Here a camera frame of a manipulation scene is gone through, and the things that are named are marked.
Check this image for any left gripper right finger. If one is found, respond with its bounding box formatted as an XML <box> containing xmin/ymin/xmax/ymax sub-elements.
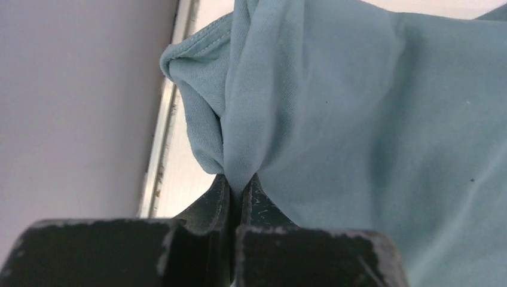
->
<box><xmin>234</xmin><ymin>176</ymin><xmax>408</xmax><ymax>286</ymax></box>

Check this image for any grey-blue t shirt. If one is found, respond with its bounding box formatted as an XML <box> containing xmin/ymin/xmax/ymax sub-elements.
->
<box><xmin>160</xmin><ymin>1</ymin><xmax>506</xmax><ymax>286</ymax></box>

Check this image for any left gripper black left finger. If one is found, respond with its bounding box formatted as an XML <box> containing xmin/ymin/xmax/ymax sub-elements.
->
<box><xmin>1</xmin><ymin>175</ymin><xmax>231</xmax><ymax>286</ymax></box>

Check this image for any aluminium frame rail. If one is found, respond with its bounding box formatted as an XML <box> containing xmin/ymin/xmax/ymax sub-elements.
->
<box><xmin>138</xmin><ymin>0</ymin><xmax>200</xmax><ymax>218</ymax></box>

